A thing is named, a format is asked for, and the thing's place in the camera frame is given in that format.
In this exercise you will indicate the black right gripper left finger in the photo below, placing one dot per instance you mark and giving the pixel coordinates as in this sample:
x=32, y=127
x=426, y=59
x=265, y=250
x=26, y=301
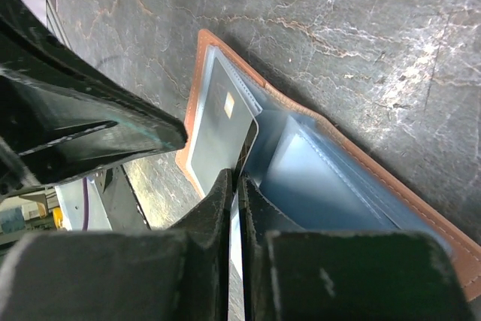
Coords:
x=180, y=273

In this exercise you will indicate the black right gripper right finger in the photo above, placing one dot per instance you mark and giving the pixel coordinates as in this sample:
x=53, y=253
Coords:
x=294, y=274

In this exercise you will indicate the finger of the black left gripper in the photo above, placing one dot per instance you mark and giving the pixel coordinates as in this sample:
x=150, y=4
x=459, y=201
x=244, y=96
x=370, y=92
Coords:
x=62, y=119

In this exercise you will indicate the tan leather card holder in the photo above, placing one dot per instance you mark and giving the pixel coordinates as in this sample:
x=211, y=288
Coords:
x=314, y=174

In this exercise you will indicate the black credit card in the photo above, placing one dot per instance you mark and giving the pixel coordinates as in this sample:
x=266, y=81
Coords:
x=222, y=124

